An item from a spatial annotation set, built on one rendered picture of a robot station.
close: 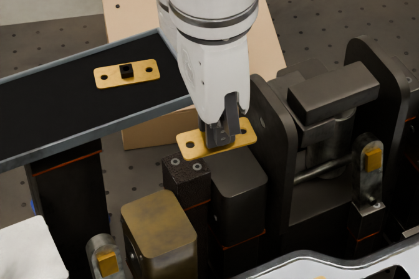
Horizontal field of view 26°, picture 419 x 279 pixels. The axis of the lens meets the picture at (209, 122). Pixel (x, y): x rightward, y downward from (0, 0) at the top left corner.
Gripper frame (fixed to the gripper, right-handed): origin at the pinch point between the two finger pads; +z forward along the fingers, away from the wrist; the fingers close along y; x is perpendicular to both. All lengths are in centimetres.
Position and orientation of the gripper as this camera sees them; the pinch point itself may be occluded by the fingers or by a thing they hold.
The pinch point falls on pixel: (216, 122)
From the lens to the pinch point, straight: 97.2
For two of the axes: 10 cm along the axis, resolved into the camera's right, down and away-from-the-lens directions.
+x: 9.5, -2.5, 1.9
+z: 0.2, 6.6, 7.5
